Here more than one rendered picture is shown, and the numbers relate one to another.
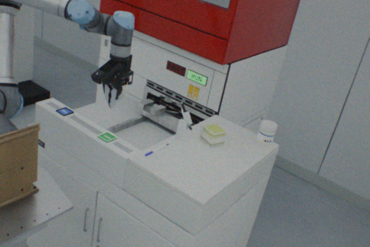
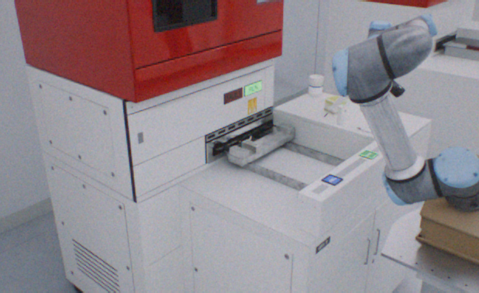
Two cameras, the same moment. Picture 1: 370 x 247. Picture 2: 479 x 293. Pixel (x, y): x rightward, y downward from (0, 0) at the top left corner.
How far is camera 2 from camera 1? 2.59 m
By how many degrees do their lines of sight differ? 71
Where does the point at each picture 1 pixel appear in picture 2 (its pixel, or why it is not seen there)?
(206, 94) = (263, 97)
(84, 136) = (370, 170)
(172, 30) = (237, 53)
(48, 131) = (335, 214)
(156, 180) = (412, 138)
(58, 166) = (344, 239)
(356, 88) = not seen: hidden behind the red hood
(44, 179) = (414, 218)
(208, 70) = (261, 72)
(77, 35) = not seen: outside the picture
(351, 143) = not seen: hidden behind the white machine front
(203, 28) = (263, 31)
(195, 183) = (407, 121)
